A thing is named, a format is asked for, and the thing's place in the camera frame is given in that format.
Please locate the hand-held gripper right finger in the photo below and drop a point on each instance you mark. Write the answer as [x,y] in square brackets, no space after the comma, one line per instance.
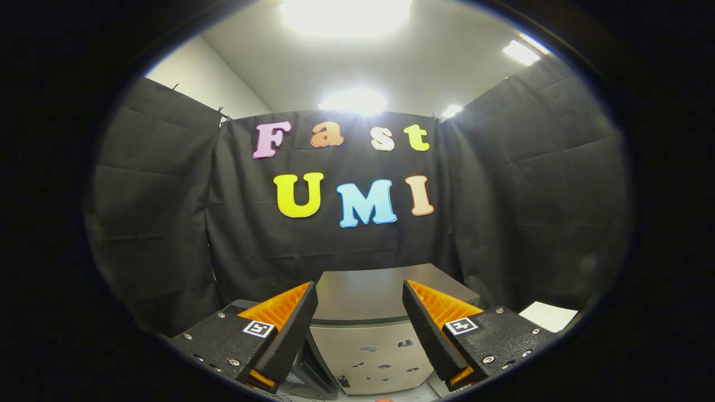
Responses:
[425,329]

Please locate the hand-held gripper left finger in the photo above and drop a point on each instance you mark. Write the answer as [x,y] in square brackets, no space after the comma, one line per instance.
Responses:
[293,329]

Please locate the dark grey washing machine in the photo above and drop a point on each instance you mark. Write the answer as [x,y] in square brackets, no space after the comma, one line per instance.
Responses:
[313,374]

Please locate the beige cabinet with dark top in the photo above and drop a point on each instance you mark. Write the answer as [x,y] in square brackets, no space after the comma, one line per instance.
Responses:
[363,301]

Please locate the white flat board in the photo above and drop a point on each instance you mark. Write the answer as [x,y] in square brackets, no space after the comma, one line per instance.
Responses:
[547,315]

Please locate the black backdrop cloth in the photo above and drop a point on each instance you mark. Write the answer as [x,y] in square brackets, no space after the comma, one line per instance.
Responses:
[503,195]

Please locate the large ceiling light panel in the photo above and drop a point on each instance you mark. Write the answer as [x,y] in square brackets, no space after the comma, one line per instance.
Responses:
[346,14]

